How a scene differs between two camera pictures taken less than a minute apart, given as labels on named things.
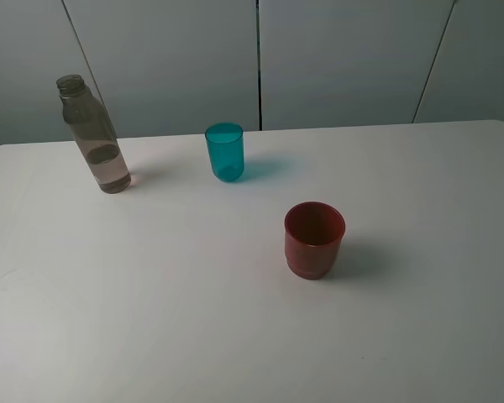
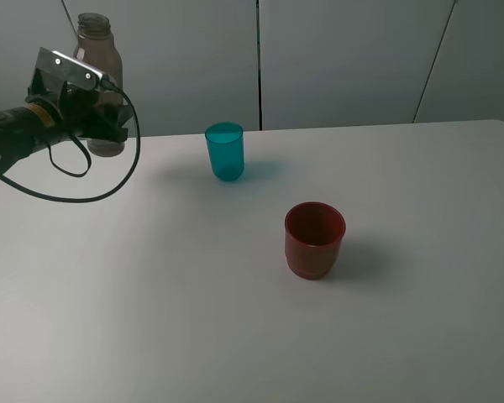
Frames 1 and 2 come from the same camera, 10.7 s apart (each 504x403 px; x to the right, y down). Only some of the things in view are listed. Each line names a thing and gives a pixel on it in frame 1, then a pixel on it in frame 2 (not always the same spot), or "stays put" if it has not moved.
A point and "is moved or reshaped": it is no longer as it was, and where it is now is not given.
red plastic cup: [312, 233] stays put
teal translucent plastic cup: [226, 145] stays put
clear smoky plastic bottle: [87, 117] is moved or reshaped
